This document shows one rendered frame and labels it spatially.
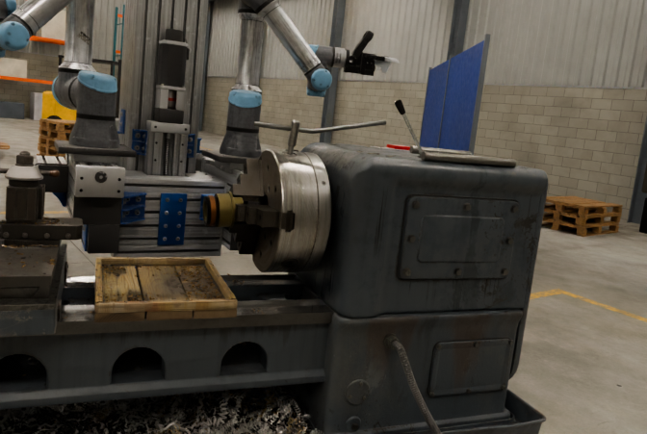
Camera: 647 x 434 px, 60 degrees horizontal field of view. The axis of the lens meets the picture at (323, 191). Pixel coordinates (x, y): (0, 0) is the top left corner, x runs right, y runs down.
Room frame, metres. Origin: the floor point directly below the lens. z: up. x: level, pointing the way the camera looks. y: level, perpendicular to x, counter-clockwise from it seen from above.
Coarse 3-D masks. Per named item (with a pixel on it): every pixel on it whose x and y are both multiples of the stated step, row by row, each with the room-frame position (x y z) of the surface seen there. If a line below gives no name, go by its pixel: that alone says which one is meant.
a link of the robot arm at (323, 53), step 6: (312, 48) 2.18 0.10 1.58; (318, 48) 2.18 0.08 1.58; (324, 48) 2.19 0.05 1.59; (330, 48) 2.20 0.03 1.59; (318, 54) 2.18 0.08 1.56; (324, 54) 2.18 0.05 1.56; (330, 54) 2.18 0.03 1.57; (324, 60) 2.18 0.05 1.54; (330, 60) 2.19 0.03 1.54; (324, 66) 2.19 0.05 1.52; (330, 66) 2.22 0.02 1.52
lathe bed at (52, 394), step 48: (240, 288) 1.46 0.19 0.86; (288, 288) 1.51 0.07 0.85; (48, 336) 1.11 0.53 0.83; (96, 336) 1.14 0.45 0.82; (144, 336) 1.18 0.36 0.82; (192, 336) 1.22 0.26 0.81; (240, 336) 1.26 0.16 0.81; (288, 336) 1.31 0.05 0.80; (0, 384) 1.10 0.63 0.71; (48, 384) 1.11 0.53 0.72; (96, 384) 1.14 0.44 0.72; (144, 384) 1.18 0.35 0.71; (192, 384) 1.21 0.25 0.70; (240, 384) 1.25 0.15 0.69; (288, 384) 1.30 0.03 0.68
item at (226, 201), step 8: (208, 200) 1.35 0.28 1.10; (216, 200) 1.36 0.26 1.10; (224, 200) 1.36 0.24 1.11; (232, 200) 1.36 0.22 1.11; (240, 200) 1.39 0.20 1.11; (208, 208) 1.34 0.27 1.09; (216, 208) 1.35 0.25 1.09; (224, 208) 1.35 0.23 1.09; (232, 208) 1.35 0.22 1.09; (208, 216) 1.34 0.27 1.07; (216, 216) 1.35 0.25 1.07; (224, 216) 1.35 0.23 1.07; (232, 216) 1.35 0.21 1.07; (208, 224) 1.35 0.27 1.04; (216, 224) 1.39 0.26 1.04; (224, 224) 1.36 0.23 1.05; (232, 224) 1.36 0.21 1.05
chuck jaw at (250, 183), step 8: (248, 160) 1.46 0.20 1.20; (256, 160) 1.47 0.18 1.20; (248, 168) 1.45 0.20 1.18; (256, 168) 1.46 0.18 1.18; (240, 176) 1.43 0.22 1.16; (248, 176) 1.44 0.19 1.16; (256, 176) 1.45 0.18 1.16; (240, 184) 1.42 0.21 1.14; (248, 184) 1.43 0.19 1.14; (256, 184) 1.44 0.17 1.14; (232, 192) 1.41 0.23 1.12; (240, 192) 1.41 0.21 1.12; (248, 192) 1.42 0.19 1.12; (256, 192) 1.43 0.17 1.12; (264, 192) 1.44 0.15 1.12; (248, 200) 1.44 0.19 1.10; (256, 200) 1.45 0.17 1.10; (264, 200) 1.47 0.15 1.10
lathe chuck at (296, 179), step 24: (264, 168) 1.45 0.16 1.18; (288, 168) 1.35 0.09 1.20; (312, 168) 1.37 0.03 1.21; (288, 192) 1.30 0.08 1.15; (312, 192) 1.33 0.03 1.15; (312, 216) 1.31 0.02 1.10; (264, 240) 1.39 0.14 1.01; (288, 240) 1.30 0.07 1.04; (312, 240) 1.32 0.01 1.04; (264, 264) 1.38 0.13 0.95
